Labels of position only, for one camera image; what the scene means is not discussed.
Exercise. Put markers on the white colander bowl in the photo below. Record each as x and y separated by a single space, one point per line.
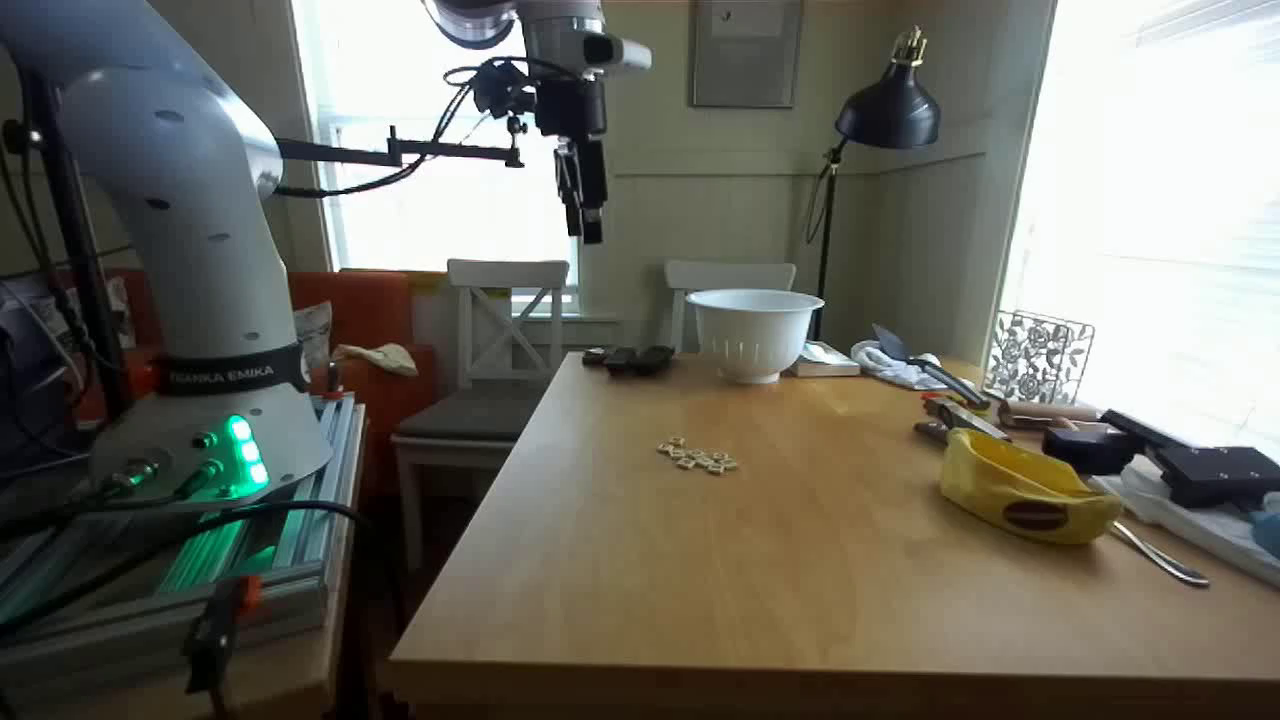
752 335

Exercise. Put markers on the framed picture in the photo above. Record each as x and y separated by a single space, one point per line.
745 55

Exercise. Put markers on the book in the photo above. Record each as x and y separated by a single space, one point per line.
825 362

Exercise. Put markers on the small black box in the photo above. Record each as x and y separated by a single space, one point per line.
1088 448

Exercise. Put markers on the window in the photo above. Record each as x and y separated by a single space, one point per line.
1170 230
440 215

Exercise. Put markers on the black floor lamp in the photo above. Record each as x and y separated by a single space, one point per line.
890 110

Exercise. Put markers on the white wooden chair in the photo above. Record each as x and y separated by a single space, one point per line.
725 275
480 415

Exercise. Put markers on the black remote controls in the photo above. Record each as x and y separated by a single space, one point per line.
635 358

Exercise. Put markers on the white cloth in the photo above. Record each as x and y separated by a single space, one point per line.
890 370

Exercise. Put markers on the white tray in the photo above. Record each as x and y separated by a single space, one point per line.
1200 525

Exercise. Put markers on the black spatula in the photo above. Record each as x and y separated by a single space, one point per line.
925 368

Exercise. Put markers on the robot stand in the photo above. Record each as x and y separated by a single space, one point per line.
270 570

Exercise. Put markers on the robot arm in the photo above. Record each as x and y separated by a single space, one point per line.
190 220

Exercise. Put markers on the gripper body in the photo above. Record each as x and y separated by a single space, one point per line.
572 108

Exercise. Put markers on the wooden rolling pin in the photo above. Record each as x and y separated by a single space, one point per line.
1050 411

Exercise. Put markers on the metal spoon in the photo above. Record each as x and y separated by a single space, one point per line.
1160 556

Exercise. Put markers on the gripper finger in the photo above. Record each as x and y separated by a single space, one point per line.
568 195
594 200

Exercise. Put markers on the beige cloth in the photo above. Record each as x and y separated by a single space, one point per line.
380 357

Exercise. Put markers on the white patterned pillow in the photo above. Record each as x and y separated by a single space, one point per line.
314 335

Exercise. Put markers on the blue object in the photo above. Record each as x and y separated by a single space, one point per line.
1268 530

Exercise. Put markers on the yellow banana-shaped case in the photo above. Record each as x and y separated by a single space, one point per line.
1020 490

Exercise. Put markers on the black and orange clamp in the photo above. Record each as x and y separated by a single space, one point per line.
215 635

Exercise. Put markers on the metal floral napkin holder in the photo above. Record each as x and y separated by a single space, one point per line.
1038 358

